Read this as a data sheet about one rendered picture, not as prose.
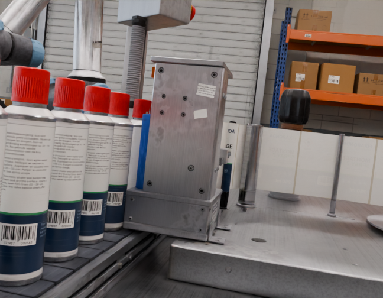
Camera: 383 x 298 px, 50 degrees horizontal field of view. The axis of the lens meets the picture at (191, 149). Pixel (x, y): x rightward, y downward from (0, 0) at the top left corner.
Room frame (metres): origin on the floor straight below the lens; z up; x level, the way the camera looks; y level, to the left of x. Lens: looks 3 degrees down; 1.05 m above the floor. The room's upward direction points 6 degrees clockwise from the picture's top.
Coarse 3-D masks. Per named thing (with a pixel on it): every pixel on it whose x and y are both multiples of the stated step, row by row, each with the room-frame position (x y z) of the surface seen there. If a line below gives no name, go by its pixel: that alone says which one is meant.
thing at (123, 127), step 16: (112, 96) 0.60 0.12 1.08; (128, 96) 0.61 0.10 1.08; (112, 112) 0.60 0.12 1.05; (128, 112) 0.61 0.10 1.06; (128, 128) 0.60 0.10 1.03; (128, 144) 0.60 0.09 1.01; (112, 160) 0.59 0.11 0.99; (128, 160) 0.61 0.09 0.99; (112, 176) 0.59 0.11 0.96; (112, 192) 0.59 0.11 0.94; (112, 208) 0.59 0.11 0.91; (112, 224) 0.59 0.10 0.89
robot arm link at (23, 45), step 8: (8, 32) 1.01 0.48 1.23; (16, 40) 1.01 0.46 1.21; (24, 40) 1.03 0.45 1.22; (32, 40) 1.06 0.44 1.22; (16, 48) 1.01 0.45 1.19; (24, 48) 1.03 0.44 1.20; (32, 48) 1.05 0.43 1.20; (40, 48) 1.07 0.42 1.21; (8, 56) 1.00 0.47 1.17; (16, 56) 1.02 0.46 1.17; (24, 56) 1.03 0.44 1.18; (32, 56) 1.05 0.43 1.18; (40, 56) 1.07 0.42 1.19; (0, 64) 1.08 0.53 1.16; (8, 64) 1.07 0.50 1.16; (16, 64) 1.06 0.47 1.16; (24, 64) 1.06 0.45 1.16; (32, 64) 1.07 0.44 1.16; (40, 64) 1.09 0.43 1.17
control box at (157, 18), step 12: (120, 0) 1.02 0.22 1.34; (132, 0) 0.99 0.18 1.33; (144, 0) 0.95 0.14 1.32; (156, 0) 0.92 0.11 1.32; (168, 0) 0.93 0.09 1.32; (180, 0) 0.95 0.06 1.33; (120, 12) 1.02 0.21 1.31; (132, 12) 0.98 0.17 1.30; (144, 12) 0.95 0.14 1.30; (156, 12) 0.92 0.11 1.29; (168, 12) 0.93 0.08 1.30; (180, 12) 0.95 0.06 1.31; (156, 24) 1.00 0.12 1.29; (168, 24) 0.99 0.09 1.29; (180, 24) 0.98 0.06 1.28
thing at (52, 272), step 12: (108, 240) 0.55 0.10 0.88; (120, 240) 0.56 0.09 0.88; (84, 252) 0.49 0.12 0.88; (96, 252) 0.49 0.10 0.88; (48, 264) 0.44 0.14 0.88; (60, 264) 0.44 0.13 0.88; (72, 264) 0.44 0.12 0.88; (84, 264) 0.45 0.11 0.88; (48, 276) 0.40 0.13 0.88; (60, 276) 0.41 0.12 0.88; (0, 288) 0.36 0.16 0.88; (12, 288) 0.37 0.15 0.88; (24, 288) 0.37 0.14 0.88; (36, 288) 0.37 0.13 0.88; (48, 288) 0.38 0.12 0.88
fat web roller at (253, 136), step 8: (248, 128) 0.91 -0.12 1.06; (256, 128) 0.90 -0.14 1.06; (248, 136) 0.91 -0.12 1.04; (256, 136) 0.90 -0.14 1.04; (248, 144) 0.91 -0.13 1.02; (256, 144) 0.90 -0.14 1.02; (248, 152) 0.91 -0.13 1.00; (256, 152) 0.90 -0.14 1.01; (248, 160) 0.90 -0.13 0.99; (256, 160) 0.91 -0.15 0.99; (248, 168) 0.90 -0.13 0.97; (256, 168) 0.91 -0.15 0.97; (248, 176) 0.90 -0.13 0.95; (256, 176) 0.91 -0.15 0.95; (240, 184) 0.92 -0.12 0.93; (248, 184) 0.90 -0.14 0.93; (256, 184) 0.91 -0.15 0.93; (240, 192) 0.91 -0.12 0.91; (248, 192) 0.90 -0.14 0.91; (240, 200) 0.91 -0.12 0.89; (248, 200) 0.90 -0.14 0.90
